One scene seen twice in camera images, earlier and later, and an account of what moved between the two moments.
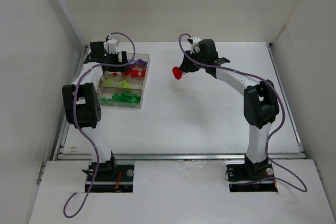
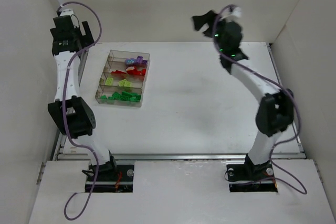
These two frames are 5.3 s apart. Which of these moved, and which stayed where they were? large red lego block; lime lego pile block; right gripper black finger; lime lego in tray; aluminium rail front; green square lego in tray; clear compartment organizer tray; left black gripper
Moved: right gripper black finger; left black gripper; large red lego block
Stayed: green square lego in tray; aluminium rail front; lime lego in tray; lime lego pile block; clear compartment organizer tray
